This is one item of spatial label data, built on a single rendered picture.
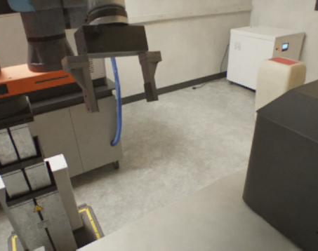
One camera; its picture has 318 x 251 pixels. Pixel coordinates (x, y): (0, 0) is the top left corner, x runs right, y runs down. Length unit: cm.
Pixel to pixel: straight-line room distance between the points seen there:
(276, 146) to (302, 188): 9
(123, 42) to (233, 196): 45
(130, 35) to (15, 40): 124
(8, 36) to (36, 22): 88
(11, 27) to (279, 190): 153
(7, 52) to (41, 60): 88
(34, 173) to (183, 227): 56
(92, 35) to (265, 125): 36
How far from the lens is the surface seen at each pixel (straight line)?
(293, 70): 264
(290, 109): 52
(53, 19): 82
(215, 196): 68
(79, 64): 47
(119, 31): 50
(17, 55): 171
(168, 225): 61
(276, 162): 55
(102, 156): 203
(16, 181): 98
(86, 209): 155
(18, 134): 91
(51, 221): 110
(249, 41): 357
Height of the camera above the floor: 138
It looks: 30 degrees down
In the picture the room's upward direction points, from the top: 2 degrees counter-clockwise
